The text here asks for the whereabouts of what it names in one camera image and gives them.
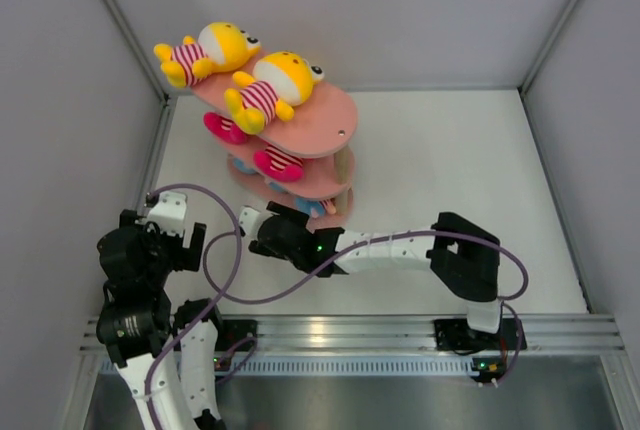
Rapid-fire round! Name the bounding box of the pink plush striped shirt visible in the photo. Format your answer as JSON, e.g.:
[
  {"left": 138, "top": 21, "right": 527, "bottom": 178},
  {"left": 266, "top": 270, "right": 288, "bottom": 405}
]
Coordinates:
[{"left": 203, "top": 112, "right": 249, "bottom": 145}]

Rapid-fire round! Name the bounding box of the white pink-eared plush toy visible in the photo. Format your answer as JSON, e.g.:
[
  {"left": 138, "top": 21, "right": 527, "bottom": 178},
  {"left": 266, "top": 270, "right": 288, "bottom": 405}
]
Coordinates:
[{"left": 253, "top": 145, "right": 304, "bottom": 183}]

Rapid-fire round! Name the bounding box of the pink three-tier wooden shelf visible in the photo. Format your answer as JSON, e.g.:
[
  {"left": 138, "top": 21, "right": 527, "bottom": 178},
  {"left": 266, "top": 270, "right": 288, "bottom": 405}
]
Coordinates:
[{"left": 215, "top": 81, "right": 358, "bottom": 229}]

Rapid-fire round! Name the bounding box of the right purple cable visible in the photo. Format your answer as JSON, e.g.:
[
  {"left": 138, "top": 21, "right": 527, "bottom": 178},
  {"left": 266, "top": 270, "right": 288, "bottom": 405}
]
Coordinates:
[{"left": 202, "top": 229, "right": 530, "bottom": 389}]

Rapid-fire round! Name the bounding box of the large yellow plush on shelf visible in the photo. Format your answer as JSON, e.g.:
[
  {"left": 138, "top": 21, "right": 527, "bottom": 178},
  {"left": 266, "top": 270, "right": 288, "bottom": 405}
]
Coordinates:
[{"left": 153, "top": 21, "right": 262, "bottom": 88}]

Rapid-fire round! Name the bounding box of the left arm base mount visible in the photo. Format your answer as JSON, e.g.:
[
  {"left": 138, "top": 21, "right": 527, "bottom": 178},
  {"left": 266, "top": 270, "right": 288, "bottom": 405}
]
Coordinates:
[{"left": 215, "top": 319, "right": 258, "bottom": 352}]

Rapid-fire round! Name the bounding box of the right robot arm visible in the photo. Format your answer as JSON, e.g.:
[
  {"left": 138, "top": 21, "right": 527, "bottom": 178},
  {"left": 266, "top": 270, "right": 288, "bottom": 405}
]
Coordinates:
[{"left": 238, "top": 202, "right": 504, "bottom": 347}]

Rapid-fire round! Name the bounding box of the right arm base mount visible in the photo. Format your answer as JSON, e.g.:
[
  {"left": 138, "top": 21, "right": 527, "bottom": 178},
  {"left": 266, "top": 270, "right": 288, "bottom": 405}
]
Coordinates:
[{"left": 433, "top": 318, "right": 527, "bottom": 354}]

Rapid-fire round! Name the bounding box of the blue plush under shelf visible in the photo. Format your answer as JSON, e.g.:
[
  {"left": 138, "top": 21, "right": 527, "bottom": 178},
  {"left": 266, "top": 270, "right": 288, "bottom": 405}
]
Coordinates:
[{"left": 231, "top": 158, "right": 256, "bottom": 175}]

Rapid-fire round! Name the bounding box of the aluminium front rail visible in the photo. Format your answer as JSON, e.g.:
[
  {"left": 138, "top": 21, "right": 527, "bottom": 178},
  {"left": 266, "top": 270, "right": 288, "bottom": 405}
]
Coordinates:
[{"left": 79, "top": 313, "right": 625, "bottom": 352}]

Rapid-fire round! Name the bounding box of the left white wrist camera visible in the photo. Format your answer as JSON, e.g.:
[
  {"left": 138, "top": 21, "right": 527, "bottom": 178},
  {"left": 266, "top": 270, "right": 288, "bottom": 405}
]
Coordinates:
[{"left": 144, "top": 191, "right": 187, "bottom": 238}]

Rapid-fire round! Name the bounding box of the purple cable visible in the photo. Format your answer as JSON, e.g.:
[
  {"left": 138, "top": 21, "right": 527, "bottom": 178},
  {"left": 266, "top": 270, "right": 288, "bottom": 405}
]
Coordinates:
[
  {"left": 202, "top": 229, "right": 530, "bottom": 389},
  {"left": 144, "top": 183, "right": 260, "bottom": 430}
]

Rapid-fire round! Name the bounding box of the yellow plush striped shirt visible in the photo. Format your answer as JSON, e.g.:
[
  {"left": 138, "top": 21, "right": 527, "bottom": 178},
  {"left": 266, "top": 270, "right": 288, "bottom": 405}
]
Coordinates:
[{"left": 224, "top": 51, "right": 325, "bottom": 135}]

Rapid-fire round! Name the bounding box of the peach-faced boy plush doll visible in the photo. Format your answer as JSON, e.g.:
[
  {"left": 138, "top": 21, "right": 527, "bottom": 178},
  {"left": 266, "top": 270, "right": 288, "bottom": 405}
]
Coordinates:
[{"left": 264, "top": 178, "right": 288, "bottom": 194}]

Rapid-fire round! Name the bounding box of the slotted grey cable duct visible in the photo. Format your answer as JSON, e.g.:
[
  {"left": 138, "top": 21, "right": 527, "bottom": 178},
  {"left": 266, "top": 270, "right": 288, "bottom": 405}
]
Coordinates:
[{"left": 99, "top": 353, "right": 481, "bottom": 377}]

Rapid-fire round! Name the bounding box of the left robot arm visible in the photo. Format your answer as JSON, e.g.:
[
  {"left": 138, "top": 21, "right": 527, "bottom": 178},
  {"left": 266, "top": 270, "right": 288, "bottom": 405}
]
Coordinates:
[{"left": 96, "top": 210, "right": 226, "bottom": 429}]

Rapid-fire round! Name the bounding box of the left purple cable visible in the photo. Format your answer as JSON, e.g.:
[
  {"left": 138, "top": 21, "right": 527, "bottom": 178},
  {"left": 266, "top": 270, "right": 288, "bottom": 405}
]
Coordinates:
[{"left": 144, "top": 183, "right": 260, "bottom": 430}]

